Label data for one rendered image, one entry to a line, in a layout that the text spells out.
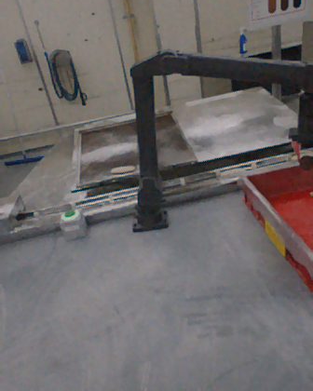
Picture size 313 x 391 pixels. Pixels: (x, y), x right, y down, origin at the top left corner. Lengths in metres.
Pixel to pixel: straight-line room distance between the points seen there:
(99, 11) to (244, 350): 4.46
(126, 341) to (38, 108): 4.43
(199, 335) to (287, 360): 0.17
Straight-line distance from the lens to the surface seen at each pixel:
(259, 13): 2.03
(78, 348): 0.82
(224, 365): 0.73
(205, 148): 1.43
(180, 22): 4.61
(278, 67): 0.96
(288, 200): 1.17
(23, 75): 4.97
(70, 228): 1.13
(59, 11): 4.85
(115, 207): 1.18
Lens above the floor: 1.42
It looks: 26 degrees down
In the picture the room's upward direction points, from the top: 11 degrees counter-clockwise
